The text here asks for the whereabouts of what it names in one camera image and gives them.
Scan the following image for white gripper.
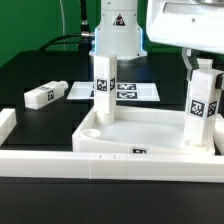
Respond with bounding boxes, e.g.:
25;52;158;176
146;0;224;81

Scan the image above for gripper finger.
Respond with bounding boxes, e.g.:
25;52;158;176
215;73;224;90

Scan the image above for white desk top tray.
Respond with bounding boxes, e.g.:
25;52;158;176
72;106;215;155

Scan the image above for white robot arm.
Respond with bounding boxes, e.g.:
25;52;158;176
90;0;224;73

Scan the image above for white right fence block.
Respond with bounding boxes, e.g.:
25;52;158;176
214;114;224;156

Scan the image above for white fence block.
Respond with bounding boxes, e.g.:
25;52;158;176
214;114;224;156
0;108;17;146

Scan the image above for marker tag sheet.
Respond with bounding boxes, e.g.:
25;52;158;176
67;82;160;102

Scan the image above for white front fence bar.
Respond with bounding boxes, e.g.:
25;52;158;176
0;150;224;183

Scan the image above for white left fence block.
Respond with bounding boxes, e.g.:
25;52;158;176
0;108;17;146

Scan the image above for black cable with connector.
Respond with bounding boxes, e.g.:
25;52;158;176
38;0;97;52

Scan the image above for white thin cable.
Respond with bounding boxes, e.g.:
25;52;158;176
59;0;67;52

